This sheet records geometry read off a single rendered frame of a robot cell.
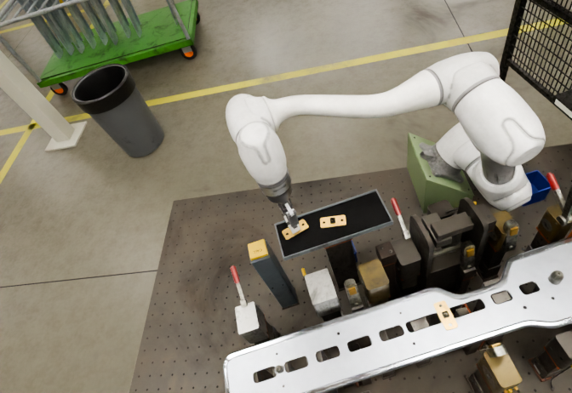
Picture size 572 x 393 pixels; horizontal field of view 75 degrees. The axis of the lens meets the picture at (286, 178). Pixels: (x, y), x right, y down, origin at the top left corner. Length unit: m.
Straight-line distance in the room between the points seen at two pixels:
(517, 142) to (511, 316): 0.56
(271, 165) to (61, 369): 2.40
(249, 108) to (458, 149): 0.93
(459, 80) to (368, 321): 0.75
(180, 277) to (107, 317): 1.14
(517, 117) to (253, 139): 0.60
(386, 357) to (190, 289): 0.97
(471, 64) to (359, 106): 0.30
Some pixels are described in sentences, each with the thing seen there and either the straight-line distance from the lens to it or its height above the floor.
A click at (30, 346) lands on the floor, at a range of 3.29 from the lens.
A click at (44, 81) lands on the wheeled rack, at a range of 5.23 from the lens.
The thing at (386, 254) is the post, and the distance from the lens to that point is 1.25.
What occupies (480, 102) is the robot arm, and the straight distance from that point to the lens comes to 1.01.
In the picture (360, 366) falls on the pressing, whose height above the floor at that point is 1.00.
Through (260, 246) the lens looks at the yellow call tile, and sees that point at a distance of 1.27.
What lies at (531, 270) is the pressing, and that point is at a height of 1.00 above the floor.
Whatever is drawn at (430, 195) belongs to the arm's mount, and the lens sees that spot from 1.70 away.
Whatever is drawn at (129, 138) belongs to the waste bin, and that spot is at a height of 0.26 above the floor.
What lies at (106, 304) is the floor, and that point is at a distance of 3.02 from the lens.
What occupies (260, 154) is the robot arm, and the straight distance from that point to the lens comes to 0.87.
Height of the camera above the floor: 2.23
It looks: 50 degrees down
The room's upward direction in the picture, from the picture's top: 21 degrees counter-clockwise
